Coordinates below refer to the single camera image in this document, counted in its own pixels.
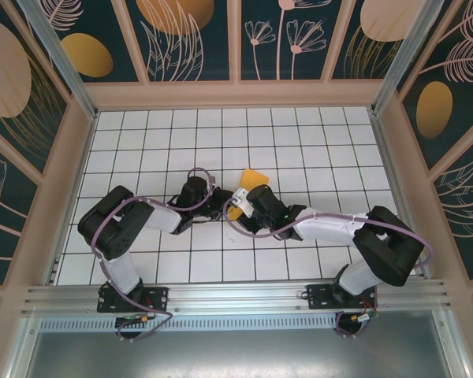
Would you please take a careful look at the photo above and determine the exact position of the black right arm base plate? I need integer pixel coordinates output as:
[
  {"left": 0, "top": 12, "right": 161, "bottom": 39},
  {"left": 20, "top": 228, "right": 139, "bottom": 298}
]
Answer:
[{"left": 306, "top": 283, "right": 379, "bottom": 310}]

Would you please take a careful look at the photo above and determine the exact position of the aluminium table side rail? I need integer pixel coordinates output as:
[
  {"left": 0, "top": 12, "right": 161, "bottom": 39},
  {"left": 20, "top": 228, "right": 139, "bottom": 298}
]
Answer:
[
  {"left": 370, "top": 111, "right": 433, "bottom": 280},
  {"left": 43, "top": 111, "right": 100, "bottom": 285}
]

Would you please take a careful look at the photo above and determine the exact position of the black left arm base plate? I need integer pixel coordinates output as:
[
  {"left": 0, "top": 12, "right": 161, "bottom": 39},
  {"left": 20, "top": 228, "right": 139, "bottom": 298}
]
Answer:
[{"left": 97, "top": 286, "right": 170, "bottom": 314}]

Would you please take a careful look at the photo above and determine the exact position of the grey sheet metal shelf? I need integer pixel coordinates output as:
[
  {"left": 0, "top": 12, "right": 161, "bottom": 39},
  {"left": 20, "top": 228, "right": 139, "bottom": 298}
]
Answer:
[{"left": 6, "top": 314, "right": 472, "bottom": 378}]

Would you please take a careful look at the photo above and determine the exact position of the perforated metal cable duct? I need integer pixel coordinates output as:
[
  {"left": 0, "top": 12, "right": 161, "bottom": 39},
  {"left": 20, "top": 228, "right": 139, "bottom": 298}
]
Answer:
[{"left": 39, "top": 318, "right": 437, "bottom": 332}]

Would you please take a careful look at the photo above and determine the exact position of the aluminium mounting rail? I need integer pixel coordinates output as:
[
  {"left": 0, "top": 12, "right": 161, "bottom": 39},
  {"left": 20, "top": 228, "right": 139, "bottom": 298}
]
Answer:
[{"left": 21, "top": 277, "right": 454, "bottom": 316}]

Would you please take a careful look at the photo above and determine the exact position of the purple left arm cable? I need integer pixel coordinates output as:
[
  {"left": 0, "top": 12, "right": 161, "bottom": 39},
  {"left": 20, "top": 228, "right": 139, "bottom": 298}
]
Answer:
[{"left": 90, "top": 167, "right": 218, "bottom": 343}]

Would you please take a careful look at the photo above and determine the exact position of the orange cloth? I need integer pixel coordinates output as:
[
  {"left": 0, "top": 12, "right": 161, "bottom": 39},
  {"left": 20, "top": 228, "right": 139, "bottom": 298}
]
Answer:
[{"left": 227, "top": 168, "right": 270, "bottom": 222}]

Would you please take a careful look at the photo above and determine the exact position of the aluminium corner post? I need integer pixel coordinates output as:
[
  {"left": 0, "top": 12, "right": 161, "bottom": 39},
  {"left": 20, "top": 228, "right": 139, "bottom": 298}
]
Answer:
[
  {"left": 370, "top": 0, "right": 447, "bottom": 117},
  {"left": 15, "top": 0, "right": 99, "bottom": 121}
]

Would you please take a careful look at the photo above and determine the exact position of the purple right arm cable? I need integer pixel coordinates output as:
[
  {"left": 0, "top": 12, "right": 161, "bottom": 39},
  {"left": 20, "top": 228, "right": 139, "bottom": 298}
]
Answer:
[{"left": 225, "top": 196, "right": 435, "bottom": 340}]

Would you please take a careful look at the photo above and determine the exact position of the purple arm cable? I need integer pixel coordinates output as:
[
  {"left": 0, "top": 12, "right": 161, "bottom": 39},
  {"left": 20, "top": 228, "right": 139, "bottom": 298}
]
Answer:
[
  {"left": 225, "top": 196, "right": 435, "bottom": 340},
  {"left": 90, "top": 167, "right": 218, "bottom": 343}
]

